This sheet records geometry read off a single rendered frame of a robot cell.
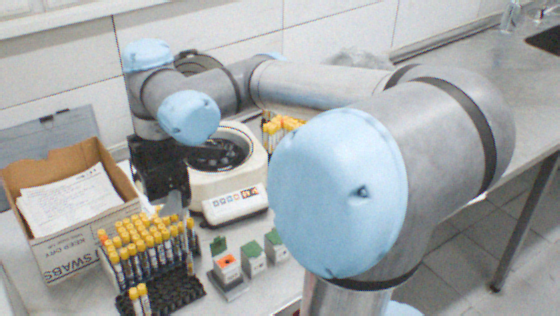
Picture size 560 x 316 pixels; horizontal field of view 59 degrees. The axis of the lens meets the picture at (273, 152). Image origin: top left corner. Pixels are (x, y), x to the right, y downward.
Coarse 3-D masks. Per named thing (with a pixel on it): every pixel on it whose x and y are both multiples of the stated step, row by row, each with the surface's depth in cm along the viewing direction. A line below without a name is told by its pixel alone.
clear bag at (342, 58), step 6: (342, 48) 162; (348, 48) 163; (354, 48) 163; (336, 54) 162; (342, 54) 160; (348, 54) 160; (354, 54) 162; (324, 60) 163; (330, 60) 162; (336, 60) 161; (342, 60) 160; (348, 60) 161; (348, 66) 160; (354, 66) 166
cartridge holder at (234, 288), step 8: (208, 272) 111; (216, 280) 109; (232, 280) 107; (240, 280) 108; (224, 288) 106; (232, 288) 108; (240, 288) 108; (248, 288) 109; (224, 296) 107; (232, 296) 106
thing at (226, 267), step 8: (216, 256) 107; (224, 256) 107; (232, 256) 107; (216, 264) 106; (224, 264) 105; (232, 264) 106; (216, 272) 108; (224, 272) 104; (232, 272) 106; (240, 272) 108; (224, 280) 106
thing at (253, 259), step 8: (240, 248) 111; (248, 248) 110; (256, 248) 110; (248, 256) 108; (256, 256) 108; (264, 256) 110; (248, 264) 110; (256, 264) 110; (264, 264) 112; (248, 272) 112; (256, 272) 111; (264, 272) 113
